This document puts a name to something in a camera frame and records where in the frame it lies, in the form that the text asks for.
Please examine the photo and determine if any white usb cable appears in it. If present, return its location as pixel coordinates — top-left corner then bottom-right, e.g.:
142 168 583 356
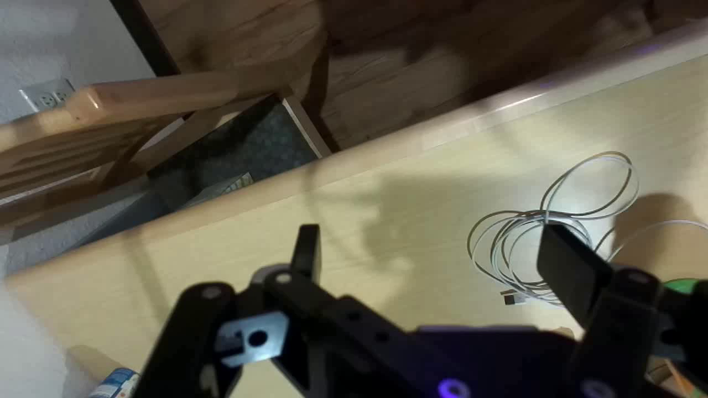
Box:
464 150 708 307

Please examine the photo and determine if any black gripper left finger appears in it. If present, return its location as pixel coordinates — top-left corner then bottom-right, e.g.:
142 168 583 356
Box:
131 224 423 398

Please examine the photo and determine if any light wooden dining table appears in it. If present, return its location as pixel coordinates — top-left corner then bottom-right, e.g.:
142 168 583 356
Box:
0 28 708 398

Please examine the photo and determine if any white wall outlet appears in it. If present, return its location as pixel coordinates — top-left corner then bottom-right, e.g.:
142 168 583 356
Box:
18 77 78 115

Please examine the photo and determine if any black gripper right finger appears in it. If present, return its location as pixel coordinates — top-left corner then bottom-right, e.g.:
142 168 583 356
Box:
535 224 708 398

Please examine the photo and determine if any light wooden slat-back chair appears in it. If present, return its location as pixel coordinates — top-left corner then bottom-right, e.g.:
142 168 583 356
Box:
0 72 335 245

